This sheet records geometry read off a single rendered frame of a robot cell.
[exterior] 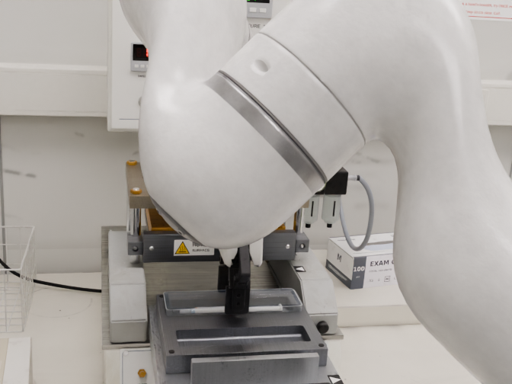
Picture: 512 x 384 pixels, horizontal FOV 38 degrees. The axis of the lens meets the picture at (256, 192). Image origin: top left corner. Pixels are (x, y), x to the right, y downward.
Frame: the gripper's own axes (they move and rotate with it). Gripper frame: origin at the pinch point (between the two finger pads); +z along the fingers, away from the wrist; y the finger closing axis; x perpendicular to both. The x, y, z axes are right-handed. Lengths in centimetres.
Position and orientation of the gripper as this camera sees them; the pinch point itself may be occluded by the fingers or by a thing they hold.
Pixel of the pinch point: (232, 290)
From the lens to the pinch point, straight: 100.9
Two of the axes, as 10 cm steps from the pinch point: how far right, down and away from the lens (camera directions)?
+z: -0.7, 9.5, 3.1
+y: -2.0, -3.1, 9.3
